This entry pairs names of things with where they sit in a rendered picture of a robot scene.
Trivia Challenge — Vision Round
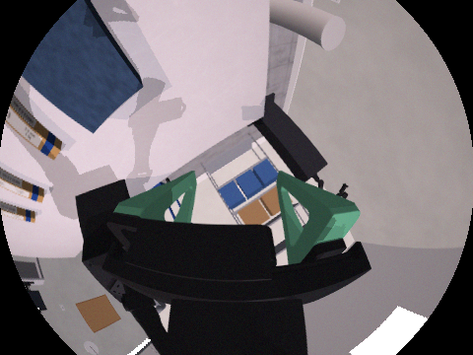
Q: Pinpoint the tan box with white label and blue band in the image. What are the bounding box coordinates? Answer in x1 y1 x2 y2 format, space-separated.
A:
5 95 62 160

